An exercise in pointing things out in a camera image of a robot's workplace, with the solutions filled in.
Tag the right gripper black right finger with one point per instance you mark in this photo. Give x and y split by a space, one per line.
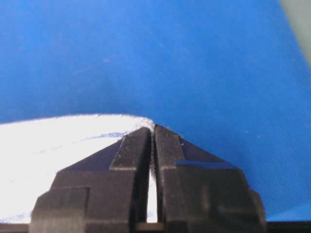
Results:
201 193

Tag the blue striped white towel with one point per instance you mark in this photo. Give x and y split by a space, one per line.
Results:
33 151

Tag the blue table cloth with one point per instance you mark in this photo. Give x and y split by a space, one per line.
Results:
218 72

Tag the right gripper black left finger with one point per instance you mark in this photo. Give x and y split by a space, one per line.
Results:
104 193

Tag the grey green foreground panel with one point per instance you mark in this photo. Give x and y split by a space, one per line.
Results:
297 14

